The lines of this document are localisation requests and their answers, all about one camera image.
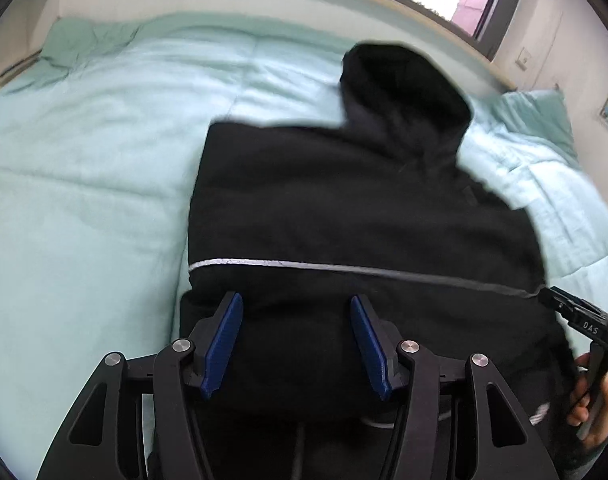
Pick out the black hooded jacket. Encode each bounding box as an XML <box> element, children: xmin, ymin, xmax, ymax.
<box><xmin>148</xmin><ymin>42</ymin><xmax>582</xmax><ymax>480</ymax></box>

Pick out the light green bed blanket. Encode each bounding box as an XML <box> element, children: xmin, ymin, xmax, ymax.
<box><xmin>0</xmin><ymin>17</ymin><xmax>608</xmax><ymax>463</ymax></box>

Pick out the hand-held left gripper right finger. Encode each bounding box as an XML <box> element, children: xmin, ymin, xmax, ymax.
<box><xmin>350</xmin><ymin>295</ymin><xmax>561</xmax><ymax>480</ymax></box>

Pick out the person's right hand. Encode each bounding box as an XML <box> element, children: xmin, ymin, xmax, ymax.
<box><xmin>567</xmin><ymin>353</ymin><xmax>608</xmax><ymax>452</ymax></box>

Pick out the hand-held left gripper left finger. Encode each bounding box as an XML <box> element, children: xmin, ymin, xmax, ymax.
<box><xmin>36</xmin><ymin>291</ymin><xmax>244</xmax><ymax>480</ymax></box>

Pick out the white bed headboard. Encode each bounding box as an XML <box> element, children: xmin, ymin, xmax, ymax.
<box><xmin>122</xmin><ymin>0</ymin><xmax>521</xmax><ymax>95</ymax></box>

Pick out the green pillow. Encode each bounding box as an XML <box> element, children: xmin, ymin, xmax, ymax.
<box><xmin>491</xmin><ymin>89</ymin><xmax>580</xmax><ymax>167</ymax></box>

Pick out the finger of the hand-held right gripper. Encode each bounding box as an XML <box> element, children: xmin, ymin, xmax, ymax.
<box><xmin>538</xmin><ymin>286</ymin><xmax>597</xmax><ymax>328</ymax></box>

